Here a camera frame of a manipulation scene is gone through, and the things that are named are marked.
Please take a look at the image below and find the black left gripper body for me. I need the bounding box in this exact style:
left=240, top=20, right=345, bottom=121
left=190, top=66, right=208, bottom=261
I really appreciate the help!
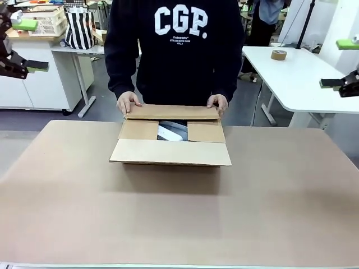
left=0, top=31, right=13, bottom=58

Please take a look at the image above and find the white grey gift set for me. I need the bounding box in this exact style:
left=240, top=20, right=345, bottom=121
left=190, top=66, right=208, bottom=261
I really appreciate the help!
left=157, top=120, right=189, bottom=142

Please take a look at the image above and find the brown cardboard packing box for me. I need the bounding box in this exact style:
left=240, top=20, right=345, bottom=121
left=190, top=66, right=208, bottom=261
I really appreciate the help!
left=109, top=104, right=233, bottom=168

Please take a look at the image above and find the person's left forearm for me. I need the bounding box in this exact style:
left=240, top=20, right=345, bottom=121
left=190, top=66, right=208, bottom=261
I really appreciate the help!
left=209, top=33, right=245, bottom=102

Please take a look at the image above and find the person's right forearm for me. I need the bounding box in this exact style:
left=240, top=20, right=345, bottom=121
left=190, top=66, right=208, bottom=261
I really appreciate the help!
left=104, top=33, right=141, bottom=99

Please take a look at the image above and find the person's right hand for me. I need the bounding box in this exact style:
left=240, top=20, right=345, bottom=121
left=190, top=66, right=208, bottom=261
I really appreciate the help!
left=116, top=91, right=144, bottom=118

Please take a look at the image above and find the person's left hand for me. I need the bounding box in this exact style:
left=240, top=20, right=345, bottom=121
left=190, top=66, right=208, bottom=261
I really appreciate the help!
left=206, top=94, right=229, bottom=119

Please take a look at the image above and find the white cabinet with wooden top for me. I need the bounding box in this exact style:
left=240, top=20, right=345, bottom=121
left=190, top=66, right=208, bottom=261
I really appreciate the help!
left=0, top=30, right=95, bottom=112

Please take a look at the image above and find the white plastic crate basket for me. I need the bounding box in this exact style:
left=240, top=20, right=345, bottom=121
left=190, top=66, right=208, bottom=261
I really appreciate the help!
left=23, top=6, right=68, bottom=38

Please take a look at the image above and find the large white rounded table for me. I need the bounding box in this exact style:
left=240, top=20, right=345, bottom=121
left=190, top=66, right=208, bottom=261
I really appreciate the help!
left=241, top=45, right=359, bottom=130

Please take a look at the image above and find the black tripod pole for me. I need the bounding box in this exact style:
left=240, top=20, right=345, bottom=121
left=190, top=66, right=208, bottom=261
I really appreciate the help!
left=296, top=0, right=316, bottom=50

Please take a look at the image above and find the white table with grey legs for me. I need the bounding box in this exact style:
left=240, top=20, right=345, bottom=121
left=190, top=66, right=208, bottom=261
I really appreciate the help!
left=50, top=43, right=142, bottom=119

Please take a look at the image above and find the black white striped bag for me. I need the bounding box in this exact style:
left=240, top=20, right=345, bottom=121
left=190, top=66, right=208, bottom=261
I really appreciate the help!
left=65, top=7, right=98, bottom=50

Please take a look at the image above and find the brown packing tape roll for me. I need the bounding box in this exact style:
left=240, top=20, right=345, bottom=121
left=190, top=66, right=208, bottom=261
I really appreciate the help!
left=270, top=49, right=288, bottom=61

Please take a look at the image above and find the bystander in blue shirt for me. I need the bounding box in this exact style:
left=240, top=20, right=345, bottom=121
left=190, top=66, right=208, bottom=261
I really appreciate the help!
left=241, top=0, right=285, bottom=75

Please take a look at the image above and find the person in dark hoodie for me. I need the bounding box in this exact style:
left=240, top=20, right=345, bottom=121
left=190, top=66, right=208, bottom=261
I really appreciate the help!
left=104, top=0, right=245, bottom=108

